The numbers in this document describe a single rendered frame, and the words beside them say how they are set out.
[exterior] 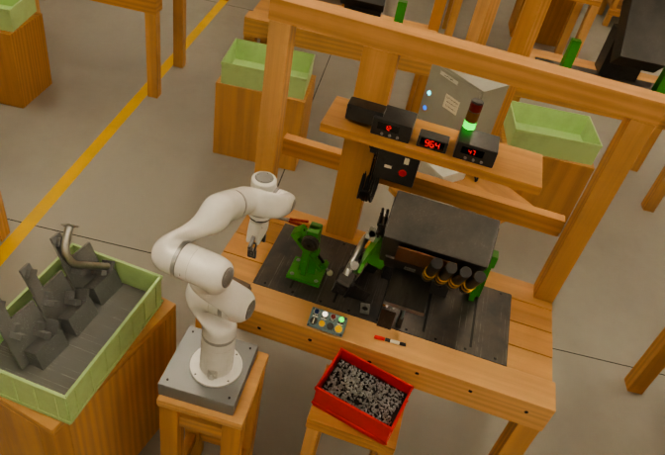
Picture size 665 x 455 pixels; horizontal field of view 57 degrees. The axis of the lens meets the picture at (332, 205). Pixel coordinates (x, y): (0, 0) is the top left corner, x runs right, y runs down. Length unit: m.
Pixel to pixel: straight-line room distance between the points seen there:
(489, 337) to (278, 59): 1.45
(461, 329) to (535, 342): 0.33
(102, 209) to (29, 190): 0.52
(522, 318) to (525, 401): 0.45
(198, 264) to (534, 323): 1.70
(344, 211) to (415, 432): 1.26
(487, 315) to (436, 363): 0.39
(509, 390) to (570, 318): 1.84
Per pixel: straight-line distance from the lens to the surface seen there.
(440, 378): 2.54
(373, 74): 2.45
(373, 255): 2.47
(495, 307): 2.84
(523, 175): 2.50
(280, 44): 2.51
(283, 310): 2.55
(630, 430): 3.99
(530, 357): 2.75
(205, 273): 1.64
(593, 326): 4.39
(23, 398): 2.44
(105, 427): 2.75
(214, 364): 2.24
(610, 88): 2.42
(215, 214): 1.66
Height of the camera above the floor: 2.83
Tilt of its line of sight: 39 degrees down
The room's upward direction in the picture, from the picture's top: 12 degrees clockwise
